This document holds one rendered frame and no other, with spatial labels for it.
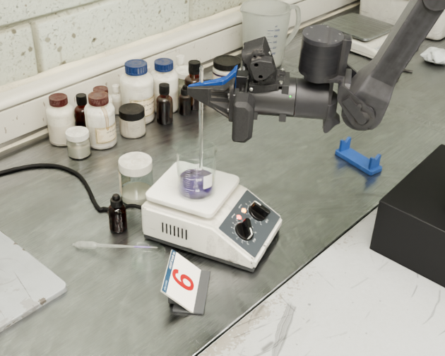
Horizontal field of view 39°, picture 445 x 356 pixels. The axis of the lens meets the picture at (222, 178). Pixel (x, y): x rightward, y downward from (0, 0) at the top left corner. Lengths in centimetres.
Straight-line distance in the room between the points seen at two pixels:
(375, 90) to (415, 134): 55
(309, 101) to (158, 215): 30
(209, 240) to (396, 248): 30
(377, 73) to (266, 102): 16
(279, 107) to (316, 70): 8
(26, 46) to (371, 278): 80
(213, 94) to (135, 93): 45
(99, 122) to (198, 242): 38
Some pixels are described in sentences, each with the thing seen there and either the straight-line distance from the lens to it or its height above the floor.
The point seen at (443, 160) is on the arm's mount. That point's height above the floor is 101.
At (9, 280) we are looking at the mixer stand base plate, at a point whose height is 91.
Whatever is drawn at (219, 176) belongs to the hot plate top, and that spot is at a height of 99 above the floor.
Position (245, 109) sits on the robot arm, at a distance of 82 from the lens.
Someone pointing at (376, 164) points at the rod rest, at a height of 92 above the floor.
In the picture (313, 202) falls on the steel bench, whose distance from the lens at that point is 115.
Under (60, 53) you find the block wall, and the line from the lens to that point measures 138.
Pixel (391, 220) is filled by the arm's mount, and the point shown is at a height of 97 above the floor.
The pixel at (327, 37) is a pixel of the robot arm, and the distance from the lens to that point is 86.
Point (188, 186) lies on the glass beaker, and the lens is 96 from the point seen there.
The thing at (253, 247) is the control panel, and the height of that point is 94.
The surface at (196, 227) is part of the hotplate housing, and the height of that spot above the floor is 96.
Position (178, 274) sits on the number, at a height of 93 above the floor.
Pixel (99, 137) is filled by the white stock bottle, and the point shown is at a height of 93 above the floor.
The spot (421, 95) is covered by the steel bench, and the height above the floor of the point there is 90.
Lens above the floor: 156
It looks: 34 degrees down
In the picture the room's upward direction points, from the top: 2 degrees clockwise
